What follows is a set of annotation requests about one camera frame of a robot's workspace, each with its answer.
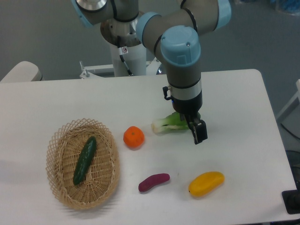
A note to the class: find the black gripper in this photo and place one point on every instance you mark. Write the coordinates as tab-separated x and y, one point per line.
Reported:
189	111

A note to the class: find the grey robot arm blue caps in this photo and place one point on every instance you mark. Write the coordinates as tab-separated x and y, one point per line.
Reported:
173	40

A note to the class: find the green cucumber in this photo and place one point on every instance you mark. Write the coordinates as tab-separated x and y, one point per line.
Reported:
84	160

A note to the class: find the oval wicker basket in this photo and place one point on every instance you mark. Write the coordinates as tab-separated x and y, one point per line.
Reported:
102	177

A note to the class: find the green bok choy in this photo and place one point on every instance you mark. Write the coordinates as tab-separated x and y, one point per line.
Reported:
172	122

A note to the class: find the yellow mango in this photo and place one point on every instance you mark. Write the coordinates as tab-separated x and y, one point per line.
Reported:
205	183

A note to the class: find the orange tangerine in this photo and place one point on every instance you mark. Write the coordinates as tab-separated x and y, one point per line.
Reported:
133	137

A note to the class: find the purple sweet potato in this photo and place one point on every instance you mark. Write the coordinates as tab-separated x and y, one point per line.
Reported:
153	181

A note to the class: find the black device at table edge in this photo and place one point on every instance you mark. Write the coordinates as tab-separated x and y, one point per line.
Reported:
291	201

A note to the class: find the white chair armrest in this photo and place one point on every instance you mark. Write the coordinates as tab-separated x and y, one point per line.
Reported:
23	72

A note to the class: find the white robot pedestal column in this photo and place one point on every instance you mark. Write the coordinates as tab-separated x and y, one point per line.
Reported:
127	52

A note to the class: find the white metal base frame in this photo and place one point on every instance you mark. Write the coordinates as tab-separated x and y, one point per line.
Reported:
153	67

